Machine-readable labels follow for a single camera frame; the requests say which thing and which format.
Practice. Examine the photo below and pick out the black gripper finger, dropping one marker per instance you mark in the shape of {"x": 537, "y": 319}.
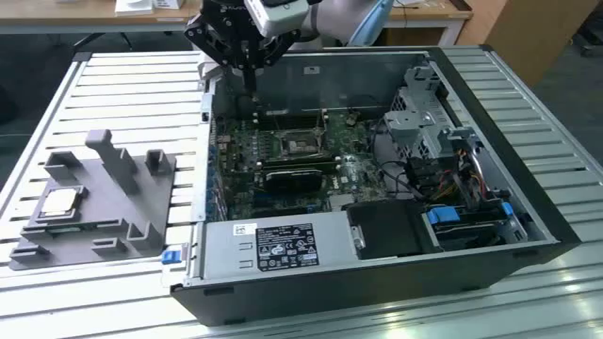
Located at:
{"x": 282, "y": 46}
{"x": 200, "y": 33}

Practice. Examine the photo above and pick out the silver CPU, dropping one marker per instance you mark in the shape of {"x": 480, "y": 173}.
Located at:
{"x": 60, "y": 201}

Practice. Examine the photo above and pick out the CPU socket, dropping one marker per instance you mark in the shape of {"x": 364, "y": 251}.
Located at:
{"x": 298, "y": 146}

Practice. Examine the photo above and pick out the white case label sticker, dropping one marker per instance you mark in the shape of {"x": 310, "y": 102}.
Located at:
{"x": 310, "y": 70}

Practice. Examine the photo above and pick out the white printed box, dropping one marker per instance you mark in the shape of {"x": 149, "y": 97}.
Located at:
{"x": 168, "y": 4}

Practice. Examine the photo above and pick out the white cardboard box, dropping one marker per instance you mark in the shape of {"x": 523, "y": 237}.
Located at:
{"x": 133, "y": 8}

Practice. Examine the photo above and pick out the coin cell battery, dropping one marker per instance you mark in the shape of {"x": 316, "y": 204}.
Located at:
{"x": 350, "y": 120}

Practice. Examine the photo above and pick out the wooden desk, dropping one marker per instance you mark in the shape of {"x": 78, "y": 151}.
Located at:
{"x": 61, "y": 19}

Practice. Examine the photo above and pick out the green RAM stick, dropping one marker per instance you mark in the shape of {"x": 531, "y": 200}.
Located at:
{"x": 62, "y": 231}
{"x": 296, "y": 164}

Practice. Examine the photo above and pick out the silver drive cage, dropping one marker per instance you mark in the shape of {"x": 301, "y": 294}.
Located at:
{"x": 407, "y": 121}

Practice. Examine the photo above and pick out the green motherboard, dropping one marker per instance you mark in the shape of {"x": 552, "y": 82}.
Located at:
{"x": 357, "y": 166}

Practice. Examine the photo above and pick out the silver chipset heatsink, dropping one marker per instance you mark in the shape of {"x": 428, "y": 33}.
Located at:
{"x": 340, "y": 202}

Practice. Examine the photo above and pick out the wooden cabinet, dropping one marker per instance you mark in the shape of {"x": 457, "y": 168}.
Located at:
{"x": 517, "y": 31}

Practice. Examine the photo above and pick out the grey parts rack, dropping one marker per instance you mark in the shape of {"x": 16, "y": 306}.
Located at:
{"x": 108, "y": 212}

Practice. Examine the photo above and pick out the black fan shroud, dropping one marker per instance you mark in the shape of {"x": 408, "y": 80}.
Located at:
{"x": 385, "y": 229}

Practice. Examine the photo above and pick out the black power supply label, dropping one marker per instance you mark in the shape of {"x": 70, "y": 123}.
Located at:
{"x": 284, "y": 247}

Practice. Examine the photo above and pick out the silver power supply unit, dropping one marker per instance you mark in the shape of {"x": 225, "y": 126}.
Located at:
{"x": 225, "y": 247}

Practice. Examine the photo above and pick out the hard disk in blue carrier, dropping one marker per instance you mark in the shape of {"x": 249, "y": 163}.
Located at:
{"x": 443, "y": 214}

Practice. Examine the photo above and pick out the blue case latch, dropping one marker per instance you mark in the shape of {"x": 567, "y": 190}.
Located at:
{"x": 170, "y": 257}

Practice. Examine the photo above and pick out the black chair base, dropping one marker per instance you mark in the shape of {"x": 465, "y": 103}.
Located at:
{"x": 593, "y": 39}

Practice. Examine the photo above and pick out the blue plastic clip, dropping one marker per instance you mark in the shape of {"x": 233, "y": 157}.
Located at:
{"x": 507, "y": 208}

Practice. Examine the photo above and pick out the black PC case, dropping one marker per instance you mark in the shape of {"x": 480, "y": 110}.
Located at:
{"x": 329, "y": 293}

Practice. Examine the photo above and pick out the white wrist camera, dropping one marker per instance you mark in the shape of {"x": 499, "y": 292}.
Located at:
{"x": 282, "y": 17}

